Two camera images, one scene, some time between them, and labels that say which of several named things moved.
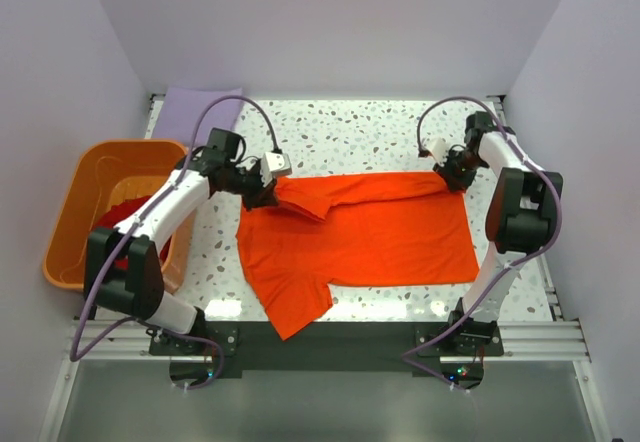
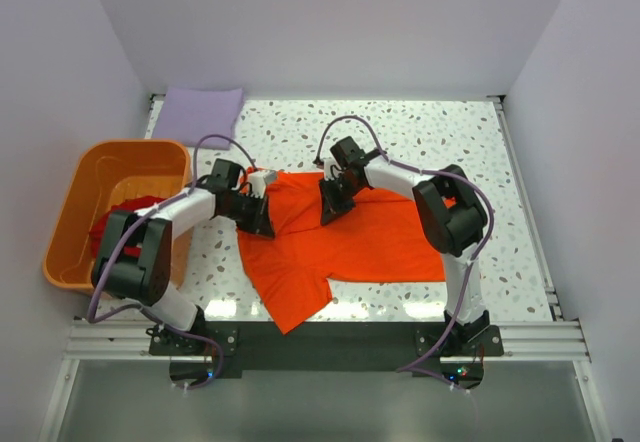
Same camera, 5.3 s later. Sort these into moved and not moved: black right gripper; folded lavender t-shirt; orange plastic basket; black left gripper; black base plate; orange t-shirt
Moved: black right gripper; black left gripper
Not moved: folded lavender t-shirt; orange t-shirt; orange plastic basket; black base plate
